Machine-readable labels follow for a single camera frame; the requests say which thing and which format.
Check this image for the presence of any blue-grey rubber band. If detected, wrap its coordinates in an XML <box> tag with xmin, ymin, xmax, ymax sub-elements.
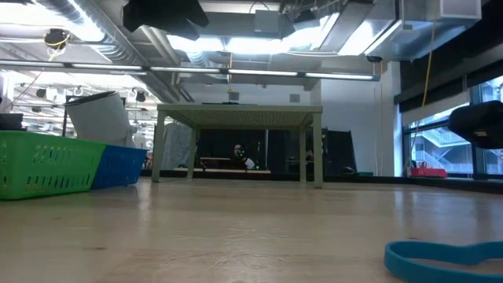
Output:
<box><xmin>384</xmin><ymin>240</ymin><xmax>503</xmax><ymax>283</ymax></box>

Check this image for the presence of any white desk lamp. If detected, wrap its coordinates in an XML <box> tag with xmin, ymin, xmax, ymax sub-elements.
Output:
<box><xmin>63</xmin><ymin>90</ymin><xmax>139</xmax><ymax>149</ymax></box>

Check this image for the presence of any long wooden desk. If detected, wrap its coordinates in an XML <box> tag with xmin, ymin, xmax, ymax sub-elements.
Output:
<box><xmin>198</xmin><ymin>156</ymin><xmax>272</xmax><ymax>175</ymax></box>

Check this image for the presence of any ceiling light strip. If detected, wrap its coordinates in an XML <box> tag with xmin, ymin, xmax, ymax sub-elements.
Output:
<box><xmin>0</xmin><ymin>58</ymin><xmax>381</xmax><ymax>83</ymax></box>

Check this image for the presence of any green perforated metal shelf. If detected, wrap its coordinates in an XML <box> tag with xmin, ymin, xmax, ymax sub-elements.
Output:
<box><xmin>150</xmin><ymin>103</ymin><xmax>325</xmax><ymax>189</ymax></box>

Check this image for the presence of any grey cloth cover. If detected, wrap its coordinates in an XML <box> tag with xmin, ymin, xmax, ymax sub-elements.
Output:
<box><xmin>163</xmin><ymin>122</ymin><xmax>193</xmax><ymax>170</ymax></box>

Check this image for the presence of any person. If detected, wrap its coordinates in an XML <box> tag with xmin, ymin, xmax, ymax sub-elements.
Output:
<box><xmin>230</xmin><ymin>142</ymin><xmax>257</xmax><ymax>171</ymax></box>

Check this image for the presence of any blue plastic basket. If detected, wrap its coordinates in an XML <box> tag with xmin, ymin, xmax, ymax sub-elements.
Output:
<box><xmin>90</xmin><ymin>144</ymin><xmax>149</xmax><ymax>191</ymax></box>

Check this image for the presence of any black monitor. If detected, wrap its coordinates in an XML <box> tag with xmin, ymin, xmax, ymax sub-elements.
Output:
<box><xmin>0</xmin><ymin>112</ymin><xmax>24</xmax><ymax>132</ymax></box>

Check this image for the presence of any green plastic basket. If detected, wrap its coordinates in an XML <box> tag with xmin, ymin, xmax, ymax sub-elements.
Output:
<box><xmin>0</xmin><ymin>130</ymin><xmax>108</xmax><ymax>201</ymax></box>

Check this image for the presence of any large glass window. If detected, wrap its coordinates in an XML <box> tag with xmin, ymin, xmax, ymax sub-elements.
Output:
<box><xmin>400</xmin><ymin>74</ymin><xmax>503</xmax><ymax>180</ymax></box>

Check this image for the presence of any red box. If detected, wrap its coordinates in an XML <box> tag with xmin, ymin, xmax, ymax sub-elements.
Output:
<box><xmin>409</xmin><ymin>166</ymin><xmax>449</xmax><ymax>179</ymax></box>

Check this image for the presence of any silver spiral air duct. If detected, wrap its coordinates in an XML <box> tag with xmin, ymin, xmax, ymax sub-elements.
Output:
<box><xmin>35</xmin><ymin>0</ymin><xmax>189</xmax><ymax>103</ymax></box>

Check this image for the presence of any black yellow cable reel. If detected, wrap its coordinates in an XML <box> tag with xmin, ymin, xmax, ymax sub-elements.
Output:
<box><xmin>42</xmin><ymin>28</ymin><xmax>72</xmax><ymax>51</ymax></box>

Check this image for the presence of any silver rectangular air duct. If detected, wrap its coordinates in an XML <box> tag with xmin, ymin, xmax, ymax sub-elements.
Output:
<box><xmin>314</xmin><ymin>0</ymin><xmax>483</xmax><ymax>62</ymax></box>

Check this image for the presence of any yellow hanging cable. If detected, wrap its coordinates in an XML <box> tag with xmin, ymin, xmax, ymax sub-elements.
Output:
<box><xmin>420</xmin><ymin>23</ymin><xmax>436</xmax><ymax>108</ymax></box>

